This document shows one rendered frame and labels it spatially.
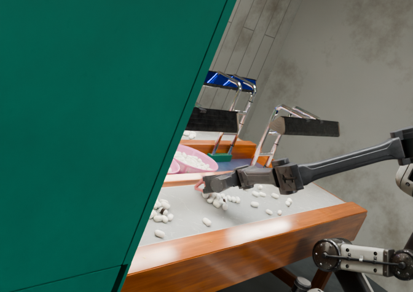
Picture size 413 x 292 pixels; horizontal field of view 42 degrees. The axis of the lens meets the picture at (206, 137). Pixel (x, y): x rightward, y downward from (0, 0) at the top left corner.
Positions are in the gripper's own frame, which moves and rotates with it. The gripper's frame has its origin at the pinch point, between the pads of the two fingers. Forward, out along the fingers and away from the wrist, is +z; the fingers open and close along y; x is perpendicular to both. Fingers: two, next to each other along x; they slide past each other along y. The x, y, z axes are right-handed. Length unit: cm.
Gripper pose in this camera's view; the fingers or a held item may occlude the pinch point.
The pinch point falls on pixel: (196, 187)
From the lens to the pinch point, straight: 218.3
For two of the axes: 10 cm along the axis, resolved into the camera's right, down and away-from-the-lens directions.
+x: 1.8, 9.7, -1.4
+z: -7.8, 2.3, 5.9
